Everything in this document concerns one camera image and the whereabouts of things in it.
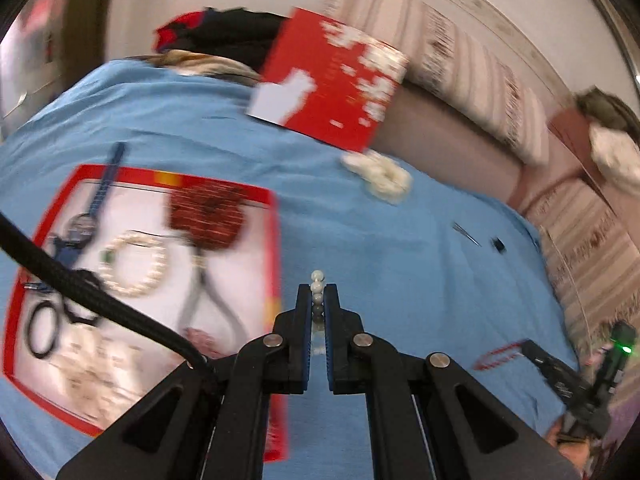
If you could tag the striped pillow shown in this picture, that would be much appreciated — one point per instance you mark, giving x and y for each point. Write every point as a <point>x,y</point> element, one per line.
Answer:
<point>448,62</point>

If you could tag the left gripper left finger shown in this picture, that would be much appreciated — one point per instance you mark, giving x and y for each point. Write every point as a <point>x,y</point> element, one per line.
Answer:
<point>208,418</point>

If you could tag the right hand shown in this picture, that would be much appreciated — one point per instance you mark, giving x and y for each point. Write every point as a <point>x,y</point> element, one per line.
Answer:
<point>578,452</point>

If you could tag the brown fur white garment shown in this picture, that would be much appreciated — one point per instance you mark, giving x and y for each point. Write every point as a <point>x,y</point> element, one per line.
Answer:
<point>613,137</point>

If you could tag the wooden door frame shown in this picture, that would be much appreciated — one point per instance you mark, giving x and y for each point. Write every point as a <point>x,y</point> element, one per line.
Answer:
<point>82,39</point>

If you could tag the red polka dot scrunchie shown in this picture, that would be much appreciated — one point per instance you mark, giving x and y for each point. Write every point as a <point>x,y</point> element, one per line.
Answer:
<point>209,215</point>

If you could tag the red box lid with cat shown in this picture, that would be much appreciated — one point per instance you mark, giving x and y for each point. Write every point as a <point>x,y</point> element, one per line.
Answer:
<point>327,80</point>

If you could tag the large pearl bracelet green bead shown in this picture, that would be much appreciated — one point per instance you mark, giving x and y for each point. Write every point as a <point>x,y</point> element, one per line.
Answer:
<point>133,264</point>

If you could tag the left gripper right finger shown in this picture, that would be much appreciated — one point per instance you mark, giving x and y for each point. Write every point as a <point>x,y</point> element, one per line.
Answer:
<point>428,417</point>

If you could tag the small black clip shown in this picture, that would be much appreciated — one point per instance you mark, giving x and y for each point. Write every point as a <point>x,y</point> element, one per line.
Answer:
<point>498,245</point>

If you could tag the blue striped strap watch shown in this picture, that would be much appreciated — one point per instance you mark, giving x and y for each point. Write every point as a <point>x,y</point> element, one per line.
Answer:
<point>82,228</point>

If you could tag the white cherry print scrunchie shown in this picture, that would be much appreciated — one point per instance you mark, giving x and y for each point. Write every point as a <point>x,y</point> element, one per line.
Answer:
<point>100,377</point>

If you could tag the mauve bed headboard cushion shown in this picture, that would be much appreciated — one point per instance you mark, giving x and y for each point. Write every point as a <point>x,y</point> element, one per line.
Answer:
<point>436,139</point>

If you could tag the red plaid scrunchie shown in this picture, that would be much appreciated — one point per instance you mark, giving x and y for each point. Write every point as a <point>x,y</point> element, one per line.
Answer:
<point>208,345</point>

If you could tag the beige patterned blanket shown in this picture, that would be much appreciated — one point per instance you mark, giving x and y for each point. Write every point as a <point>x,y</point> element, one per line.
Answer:
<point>188,63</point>

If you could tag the black cord phone charm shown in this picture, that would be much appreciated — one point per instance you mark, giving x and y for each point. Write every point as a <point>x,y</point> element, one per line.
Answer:
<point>205,309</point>

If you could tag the silver hair clip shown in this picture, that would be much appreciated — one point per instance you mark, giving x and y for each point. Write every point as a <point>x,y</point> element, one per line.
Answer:
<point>456,226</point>

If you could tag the red white tray box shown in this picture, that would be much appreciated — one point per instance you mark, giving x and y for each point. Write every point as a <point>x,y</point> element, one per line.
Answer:
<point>39,419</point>

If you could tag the cream white scrunchie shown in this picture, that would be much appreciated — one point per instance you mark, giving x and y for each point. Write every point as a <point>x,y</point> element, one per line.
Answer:
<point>385,179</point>

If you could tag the black red clothing pile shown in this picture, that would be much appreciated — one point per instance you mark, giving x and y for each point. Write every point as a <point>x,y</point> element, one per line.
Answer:
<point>242,35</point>

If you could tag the blue towel cloth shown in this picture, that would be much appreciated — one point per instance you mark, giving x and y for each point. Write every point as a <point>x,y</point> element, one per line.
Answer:
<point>414,280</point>

